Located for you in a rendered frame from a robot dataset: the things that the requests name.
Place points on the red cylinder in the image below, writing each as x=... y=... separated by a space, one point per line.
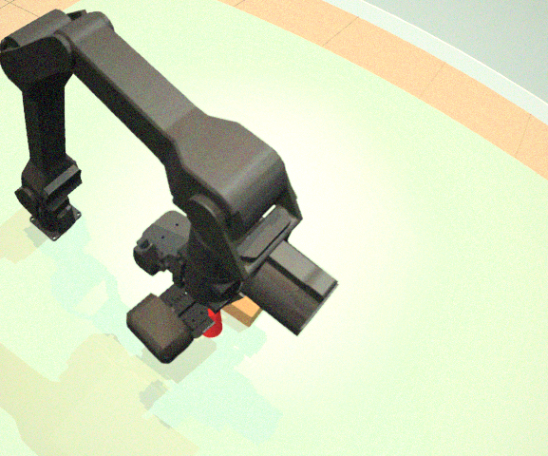
x=216 y=329

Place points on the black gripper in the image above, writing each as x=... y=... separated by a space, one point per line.
x=167 y=323

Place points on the tan wooden block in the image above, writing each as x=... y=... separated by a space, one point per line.
x=244 y=310

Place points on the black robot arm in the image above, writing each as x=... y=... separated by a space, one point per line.
x=219 y=173

